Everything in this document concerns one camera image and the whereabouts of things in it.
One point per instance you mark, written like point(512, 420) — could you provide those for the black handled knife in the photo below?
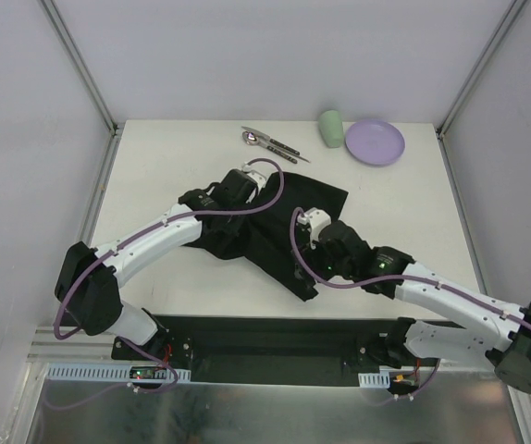
point(272, 141)

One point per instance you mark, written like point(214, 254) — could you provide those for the right aluminium frame post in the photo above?
point(510, 17)

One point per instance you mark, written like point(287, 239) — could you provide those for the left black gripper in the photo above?
point(251, 199)

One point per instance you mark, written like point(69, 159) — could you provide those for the left aluminium frame post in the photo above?
point(67, 41)

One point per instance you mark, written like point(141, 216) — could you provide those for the left white cable duct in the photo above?
point(109, 373)

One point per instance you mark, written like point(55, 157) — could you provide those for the right white cable duct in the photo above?
point(380, 380)

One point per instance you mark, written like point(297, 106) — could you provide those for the metal spoon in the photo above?
point(253, 140)

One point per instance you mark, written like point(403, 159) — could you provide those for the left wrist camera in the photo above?
point(259, 178)

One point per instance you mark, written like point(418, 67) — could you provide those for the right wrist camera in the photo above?
point(314, 221)

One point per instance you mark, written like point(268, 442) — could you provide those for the green cup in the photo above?
point(330, 126)

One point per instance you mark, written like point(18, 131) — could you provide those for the aluminium frame post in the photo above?
point(67, 41)
point(510, 17)

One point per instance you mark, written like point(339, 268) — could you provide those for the purple plate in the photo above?
point(375, 142)

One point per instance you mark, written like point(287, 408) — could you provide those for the aluminium rail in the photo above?
point(46, 347)

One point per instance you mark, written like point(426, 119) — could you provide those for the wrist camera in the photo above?
point(259, 178)
point(314, 221)

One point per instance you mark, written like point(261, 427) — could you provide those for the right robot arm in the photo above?
point(486, 332)

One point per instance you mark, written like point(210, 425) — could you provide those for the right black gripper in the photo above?
point(303, 255)

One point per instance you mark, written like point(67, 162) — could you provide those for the black cloth placemat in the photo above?
point(264, 238)

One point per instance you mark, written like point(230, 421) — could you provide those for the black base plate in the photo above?
point(281, 351)

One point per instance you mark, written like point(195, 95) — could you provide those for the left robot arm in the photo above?
point(90, 280)

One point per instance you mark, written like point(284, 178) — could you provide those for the white cable duct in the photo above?
point(380, 380)
point(109, 373)

